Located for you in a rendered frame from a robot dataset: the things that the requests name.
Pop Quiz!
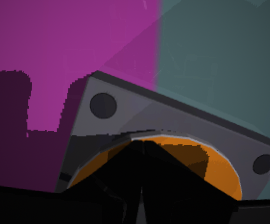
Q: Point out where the orange round plate with holes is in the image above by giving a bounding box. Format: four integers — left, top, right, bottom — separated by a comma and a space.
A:
67, 129, 243, 200

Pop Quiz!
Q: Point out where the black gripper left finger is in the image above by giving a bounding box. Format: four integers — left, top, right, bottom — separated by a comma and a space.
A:
0, 140, 144, 224

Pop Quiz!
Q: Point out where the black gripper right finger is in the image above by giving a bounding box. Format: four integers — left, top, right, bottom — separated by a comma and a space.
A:
142, 140, 270, 224

